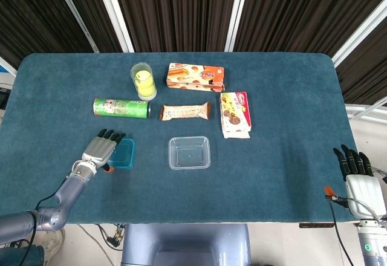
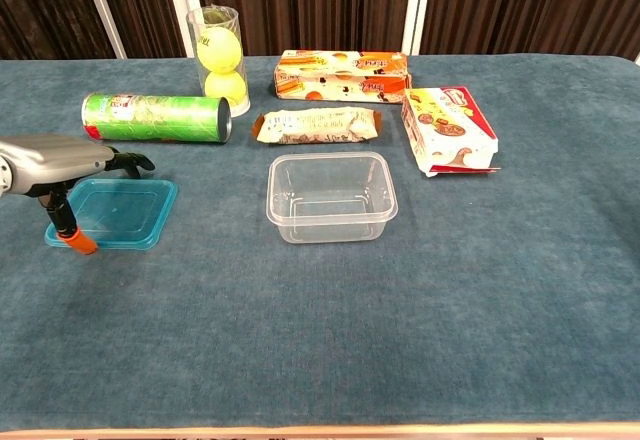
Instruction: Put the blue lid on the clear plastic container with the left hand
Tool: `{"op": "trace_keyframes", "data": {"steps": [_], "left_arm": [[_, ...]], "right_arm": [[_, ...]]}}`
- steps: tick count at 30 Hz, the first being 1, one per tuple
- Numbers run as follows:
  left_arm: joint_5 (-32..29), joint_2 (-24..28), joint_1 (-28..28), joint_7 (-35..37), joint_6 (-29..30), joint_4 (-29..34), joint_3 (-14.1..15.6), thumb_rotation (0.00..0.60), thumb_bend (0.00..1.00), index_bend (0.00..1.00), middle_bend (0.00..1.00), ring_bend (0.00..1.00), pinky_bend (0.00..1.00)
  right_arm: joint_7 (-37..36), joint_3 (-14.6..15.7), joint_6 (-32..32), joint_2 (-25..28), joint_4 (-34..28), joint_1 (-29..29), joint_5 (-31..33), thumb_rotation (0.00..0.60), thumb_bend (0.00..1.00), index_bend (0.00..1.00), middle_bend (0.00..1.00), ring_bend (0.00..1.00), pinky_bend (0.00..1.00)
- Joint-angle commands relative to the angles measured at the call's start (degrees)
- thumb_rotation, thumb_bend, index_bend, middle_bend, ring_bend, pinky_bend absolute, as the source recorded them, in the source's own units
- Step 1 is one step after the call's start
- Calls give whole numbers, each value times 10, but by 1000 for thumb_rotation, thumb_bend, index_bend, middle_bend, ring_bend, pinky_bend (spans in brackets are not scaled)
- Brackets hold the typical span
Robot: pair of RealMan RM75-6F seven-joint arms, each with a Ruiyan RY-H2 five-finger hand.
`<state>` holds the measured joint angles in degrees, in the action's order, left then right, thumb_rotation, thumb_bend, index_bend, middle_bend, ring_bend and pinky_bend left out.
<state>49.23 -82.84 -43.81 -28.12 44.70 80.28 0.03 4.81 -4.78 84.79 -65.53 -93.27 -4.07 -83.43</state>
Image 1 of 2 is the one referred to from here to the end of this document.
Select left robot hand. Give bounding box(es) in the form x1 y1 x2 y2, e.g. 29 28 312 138
81 128 126 174

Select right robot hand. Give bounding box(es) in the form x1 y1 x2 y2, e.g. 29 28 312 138
324 144 387 218

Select blue plastic container lid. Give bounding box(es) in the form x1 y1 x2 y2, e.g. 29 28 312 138
107 138 135 169

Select clear plastic food container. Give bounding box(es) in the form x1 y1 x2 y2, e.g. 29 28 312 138
168 135 212 170

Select green chips can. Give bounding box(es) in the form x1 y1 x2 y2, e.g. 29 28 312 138
93 97 151 119

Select yellow tennis ball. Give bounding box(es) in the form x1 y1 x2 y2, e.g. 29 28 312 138
134 70 154 87
137 84 157 99

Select clear tennis ball tube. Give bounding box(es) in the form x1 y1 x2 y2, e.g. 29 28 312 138
130 62 157 101

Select beige snack bar wrapper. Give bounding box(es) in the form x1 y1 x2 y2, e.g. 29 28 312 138
159 102 212 122

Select long orange biscuit box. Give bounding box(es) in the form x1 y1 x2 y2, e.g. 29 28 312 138
166 62 226 92

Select teal tablecloth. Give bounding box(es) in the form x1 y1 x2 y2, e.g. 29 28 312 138
0 52 359 225

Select blue-grey robot torso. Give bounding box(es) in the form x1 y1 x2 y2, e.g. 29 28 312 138
120 223 252 266

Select red white cookie box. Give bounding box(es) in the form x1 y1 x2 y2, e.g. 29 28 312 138
220 91 252 140

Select dark brown pleated curtain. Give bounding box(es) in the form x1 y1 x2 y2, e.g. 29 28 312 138
0 0 387 106

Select grey right hand cable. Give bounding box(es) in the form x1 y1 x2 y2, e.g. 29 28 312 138
347 198 383 222

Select black right hand cable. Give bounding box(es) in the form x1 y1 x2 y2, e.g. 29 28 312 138
328 198 354 266

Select white frame rails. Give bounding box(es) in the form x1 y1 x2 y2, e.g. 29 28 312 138
345 96 387 125

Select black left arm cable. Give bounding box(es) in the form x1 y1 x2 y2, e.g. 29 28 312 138
18 178 68 266

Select white frame post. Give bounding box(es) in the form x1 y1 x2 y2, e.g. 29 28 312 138
224 0 252 53
93 0 135 53
331 2 387 67

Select thin grey frame post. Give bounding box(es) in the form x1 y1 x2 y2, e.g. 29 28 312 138
50 0 100 54

